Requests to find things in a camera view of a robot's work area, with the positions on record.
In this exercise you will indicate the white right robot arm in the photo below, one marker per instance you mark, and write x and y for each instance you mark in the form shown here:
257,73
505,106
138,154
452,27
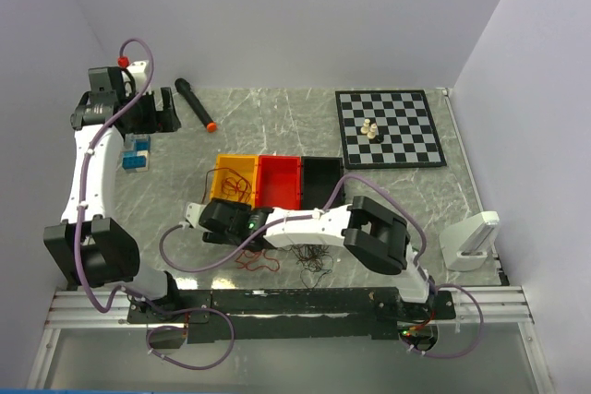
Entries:
373,235

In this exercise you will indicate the white stand device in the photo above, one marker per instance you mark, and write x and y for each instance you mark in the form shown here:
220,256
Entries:
466,245

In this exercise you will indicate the black marker orange cap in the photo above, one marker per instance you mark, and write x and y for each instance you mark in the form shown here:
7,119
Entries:
185,90

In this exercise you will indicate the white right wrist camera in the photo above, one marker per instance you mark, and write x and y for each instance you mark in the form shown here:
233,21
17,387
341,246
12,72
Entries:
192,214

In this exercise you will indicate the blue white block stack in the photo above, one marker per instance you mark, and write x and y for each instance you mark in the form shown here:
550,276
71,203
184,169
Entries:
136,153

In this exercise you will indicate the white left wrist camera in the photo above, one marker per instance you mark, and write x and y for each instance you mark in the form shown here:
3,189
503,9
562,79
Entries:
134,73

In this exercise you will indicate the yellow plastic bin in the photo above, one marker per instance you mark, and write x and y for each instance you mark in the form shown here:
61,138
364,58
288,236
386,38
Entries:
235,178

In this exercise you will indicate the black plastic bin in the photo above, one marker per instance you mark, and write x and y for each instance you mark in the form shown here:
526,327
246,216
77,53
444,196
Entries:
319,176

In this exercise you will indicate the white chess piece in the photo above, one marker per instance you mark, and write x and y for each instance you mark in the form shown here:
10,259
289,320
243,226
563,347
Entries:
372,131
365,127

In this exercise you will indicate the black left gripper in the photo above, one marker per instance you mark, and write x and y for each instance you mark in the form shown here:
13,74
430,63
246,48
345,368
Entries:
161,121

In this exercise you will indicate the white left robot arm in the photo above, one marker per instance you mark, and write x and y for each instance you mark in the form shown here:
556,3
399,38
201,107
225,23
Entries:
88,245

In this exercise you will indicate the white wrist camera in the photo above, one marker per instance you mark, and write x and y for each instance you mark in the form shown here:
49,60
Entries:
192,214
134,73

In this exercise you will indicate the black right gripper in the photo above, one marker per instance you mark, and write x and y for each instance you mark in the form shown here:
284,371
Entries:
213,238

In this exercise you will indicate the red plastic bin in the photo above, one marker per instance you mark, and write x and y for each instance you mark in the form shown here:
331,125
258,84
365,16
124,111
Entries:
279,182

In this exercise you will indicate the black white chessboard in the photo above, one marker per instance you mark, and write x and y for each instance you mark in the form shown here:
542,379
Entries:
403,117

